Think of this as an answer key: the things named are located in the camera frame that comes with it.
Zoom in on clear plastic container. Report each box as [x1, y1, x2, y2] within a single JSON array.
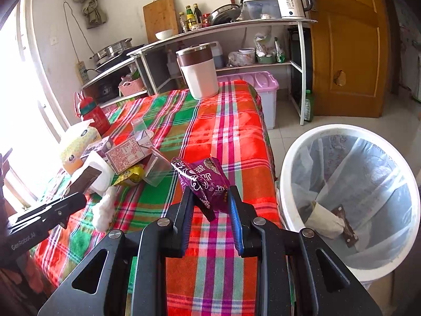
[[242, 0, 282, 21]]

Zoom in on purple snack packet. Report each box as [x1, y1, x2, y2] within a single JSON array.
[[171, 157, 231, 222]]

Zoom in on white power strip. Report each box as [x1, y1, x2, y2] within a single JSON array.
[[76, 61, 90, 85]]

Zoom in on green packet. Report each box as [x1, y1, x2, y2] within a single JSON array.
[[274, 38, 287, 64]]

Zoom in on small white printed carton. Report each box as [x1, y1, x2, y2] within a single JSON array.
[[81, 136, 116, 162]]

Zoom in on small clear plastic cup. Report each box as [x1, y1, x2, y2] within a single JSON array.
[[131, 117, 154, 139]]

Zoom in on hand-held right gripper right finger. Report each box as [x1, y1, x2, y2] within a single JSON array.
[[227, 185, 384, 316]]

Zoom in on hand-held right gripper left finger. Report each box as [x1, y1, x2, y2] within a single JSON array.
[[37, 187, 198, 316]]

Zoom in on low white side table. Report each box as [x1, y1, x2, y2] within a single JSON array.
[[81, 56, 155, 106]]

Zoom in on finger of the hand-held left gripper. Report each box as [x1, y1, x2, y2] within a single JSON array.
[[7, 210, 71, 230], [15, 192, 88, 219]]

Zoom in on white tissue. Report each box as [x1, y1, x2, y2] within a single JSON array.
[[92, 186, 118, 231]]

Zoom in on clear plastic bag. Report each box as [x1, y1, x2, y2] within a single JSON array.
[[227, 51, 244, 68]]

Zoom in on wooden door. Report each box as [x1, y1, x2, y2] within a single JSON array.
[[298, 0, 392, 118]]

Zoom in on clear plastic packaging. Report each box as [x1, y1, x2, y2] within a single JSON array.
[[143, 150, 176, 188]]

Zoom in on pink cardboard box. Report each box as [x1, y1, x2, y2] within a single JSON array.
[[105, 135, 152, 173]]

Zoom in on brown wrapper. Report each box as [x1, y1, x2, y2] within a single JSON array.
[[332, 204, 359, 247]]

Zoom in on plaid tablecloth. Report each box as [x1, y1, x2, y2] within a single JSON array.
[[29, 80, 290, 316]]

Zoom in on green glass bottle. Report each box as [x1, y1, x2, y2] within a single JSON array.
[[304, 90, 314, 122]]

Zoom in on white trash bin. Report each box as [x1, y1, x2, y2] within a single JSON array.
[[279, 124, 421, 290]]

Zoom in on black flat panel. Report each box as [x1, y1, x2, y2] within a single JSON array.
[[288, 28, 313, 119]]

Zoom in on red bottle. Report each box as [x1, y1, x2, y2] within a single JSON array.
[[74, 91, 111, 135]]

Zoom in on steel steamer pot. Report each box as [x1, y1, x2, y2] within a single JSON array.
[[90, 38, 134, 65]]

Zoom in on clear plastic bin liner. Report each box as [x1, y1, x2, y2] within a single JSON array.
[[298, 135, 412, 260]]

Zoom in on beige wrapper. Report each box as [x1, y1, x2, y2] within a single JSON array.
[[303, 201, 346, 239]]

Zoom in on pink plastic basket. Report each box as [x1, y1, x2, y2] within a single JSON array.
[[118, 77, 145, 97]]

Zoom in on steel frying pan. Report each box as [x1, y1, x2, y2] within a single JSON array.
[[207, 0, 242, 26]]

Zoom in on yellow snack wrapper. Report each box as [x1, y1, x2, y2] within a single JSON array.
[[113, 165, 146, 186]]

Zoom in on white electric kettle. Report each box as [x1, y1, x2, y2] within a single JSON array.
[[275, 0, 313, 19]]

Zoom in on white and brown jug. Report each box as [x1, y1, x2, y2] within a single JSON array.
[[176, 43, 219, 100]]

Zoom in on wooden cutting board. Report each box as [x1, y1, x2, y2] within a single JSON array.
[[143, 0, 179, 44]]

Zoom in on yellow tissue box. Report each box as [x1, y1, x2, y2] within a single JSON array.
[[59, 120, 102, 176]]

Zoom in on white window frame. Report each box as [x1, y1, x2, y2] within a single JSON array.
[[16, 0, 71, 205]]

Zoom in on black rice cooker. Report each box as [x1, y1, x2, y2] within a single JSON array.
[[97, 81, 121, 102]]

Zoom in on white plastic bag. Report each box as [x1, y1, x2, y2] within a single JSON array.
[[253, 34, 277, 56]]

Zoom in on white plastic jar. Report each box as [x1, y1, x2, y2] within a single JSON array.
[[238, 48, 256, 65]]

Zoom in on white plastic canister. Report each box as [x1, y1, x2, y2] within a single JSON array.
[[210, 41, 224, 68]]

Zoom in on purple plastic storage box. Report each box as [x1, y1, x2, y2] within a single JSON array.
[[217, 71, 279, 130]]

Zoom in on white metal shelf rack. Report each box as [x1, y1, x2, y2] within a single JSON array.
[[128, 19, 318, 126]]

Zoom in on white and brown carton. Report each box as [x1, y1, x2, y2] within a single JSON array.
[[66, 151, 114, 196]]

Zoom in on hanging grey cloth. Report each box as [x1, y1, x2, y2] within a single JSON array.
[[69, 0, 108, 29]]

